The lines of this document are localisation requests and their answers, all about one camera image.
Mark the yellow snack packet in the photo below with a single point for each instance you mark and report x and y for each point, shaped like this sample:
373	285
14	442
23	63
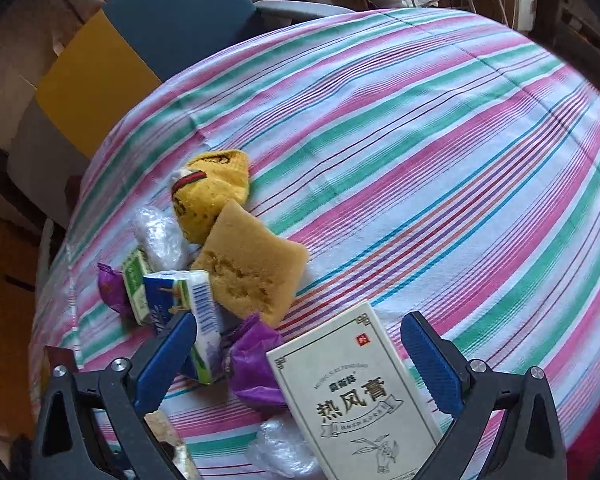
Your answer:
172	444

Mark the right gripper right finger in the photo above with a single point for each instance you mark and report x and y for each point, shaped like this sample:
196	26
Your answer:
528	444

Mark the purple sachet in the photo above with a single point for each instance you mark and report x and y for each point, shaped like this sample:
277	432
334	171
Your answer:
112	290
246	367

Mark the green white medicine box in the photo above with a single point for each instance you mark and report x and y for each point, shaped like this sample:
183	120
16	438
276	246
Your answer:
133	269

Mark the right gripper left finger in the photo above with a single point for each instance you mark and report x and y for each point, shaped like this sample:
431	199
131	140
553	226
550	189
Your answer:
91	424

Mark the blue white carton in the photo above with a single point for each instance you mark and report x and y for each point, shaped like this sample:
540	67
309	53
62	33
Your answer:
169	292

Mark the yellow sponge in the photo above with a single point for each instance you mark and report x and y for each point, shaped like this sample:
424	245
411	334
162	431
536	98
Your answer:
251	270

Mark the clear plastic bag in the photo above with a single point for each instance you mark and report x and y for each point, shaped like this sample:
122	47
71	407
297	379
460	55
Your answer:
161	239
281	451

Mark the white herbal cream box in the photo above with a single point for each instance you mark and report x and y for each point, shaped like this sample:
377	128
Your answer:
353	399

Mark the yellow patterned sock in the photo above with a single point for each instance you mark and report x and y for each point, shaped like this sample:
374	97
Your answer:
200	189

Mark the striped bed sheet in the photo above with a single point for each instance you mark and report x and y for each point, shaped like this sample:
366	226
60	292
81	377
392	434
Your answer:
429	159

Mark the grey yellow blue headboard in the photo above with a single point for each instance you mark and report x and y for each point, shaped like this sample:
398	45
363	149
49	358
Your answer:
121	55

